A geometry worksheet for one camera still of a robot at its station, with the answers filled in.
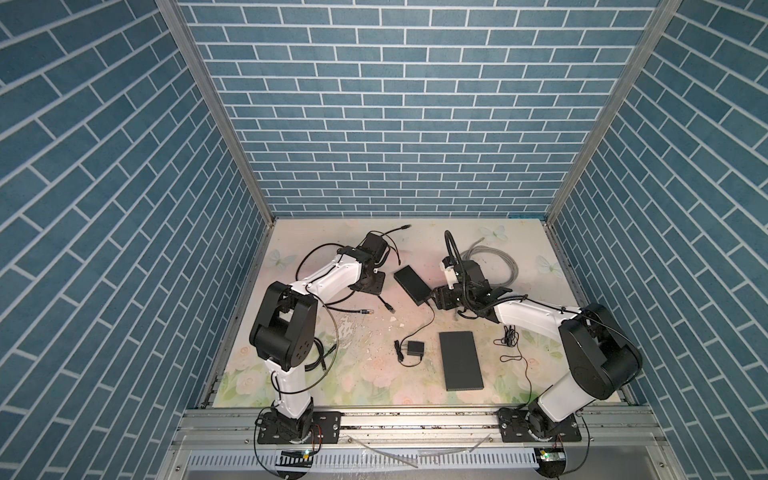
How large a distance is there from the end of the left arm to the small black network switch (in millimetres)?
167

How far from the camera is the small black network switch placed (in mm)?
982

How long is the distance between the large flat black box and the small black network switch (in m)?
0.14

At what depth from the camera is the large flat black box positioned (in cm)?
81

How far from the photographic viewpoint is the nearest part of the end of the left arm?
0.69m

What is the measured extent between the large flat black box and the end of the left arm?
260mm
